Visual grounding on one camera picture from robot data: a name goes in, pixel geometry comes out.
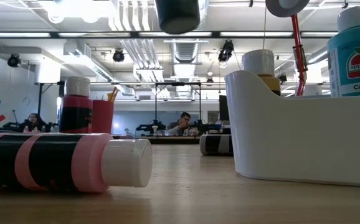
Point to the white paint bottle black label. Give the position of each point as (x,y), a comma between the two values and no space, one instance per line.
(214,144)

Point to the pink paint bottle black label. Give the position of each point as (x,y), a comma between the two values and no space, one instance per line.
(52,161)

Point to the turquoise paint bottle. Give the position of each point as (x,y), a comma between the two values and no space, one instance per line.
(354,62)

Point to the silver ceiling air duct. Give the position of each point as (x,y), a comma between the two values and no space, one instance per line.
(186,49)

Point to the red paint bottle black label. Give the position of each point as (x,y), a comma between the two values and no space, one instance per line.
(75,115)

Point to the person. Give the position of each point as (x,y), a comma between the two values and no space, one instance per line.
(33,123)
(183,123)

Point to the red plastic cup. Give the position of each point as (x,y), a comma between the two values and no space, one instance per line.
(102,116)

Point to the white plastic bin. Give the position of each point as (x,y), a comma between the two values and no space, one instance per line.
(292,140)

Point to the black neighbouring robot arm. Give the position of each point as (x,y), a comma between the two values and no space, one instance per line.
(149,127)
(206,127)

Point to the dark background workbench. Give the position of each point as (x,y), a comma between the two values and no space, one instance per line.
(173,140)

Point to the black aluminium rig frame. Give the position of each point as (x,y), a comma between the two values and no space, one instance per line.
(105,34)

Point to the yellow paint bottle black label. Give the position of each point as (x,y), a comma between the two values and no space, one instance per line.
(258,62)

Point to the black background monitor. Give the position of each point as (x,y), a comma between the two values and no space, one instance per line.
(223,109)

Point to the white box on stand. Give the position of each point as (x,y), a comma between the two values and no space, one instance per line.
(47,73)

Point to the black background rig frame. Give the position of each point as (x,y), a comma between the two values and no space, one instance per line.
(178,83)
(40,102)

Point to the black ceiling camera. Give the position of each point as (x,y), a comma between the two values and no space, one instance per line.
(118,56)
(13,60)
(282,78)
(226,51)

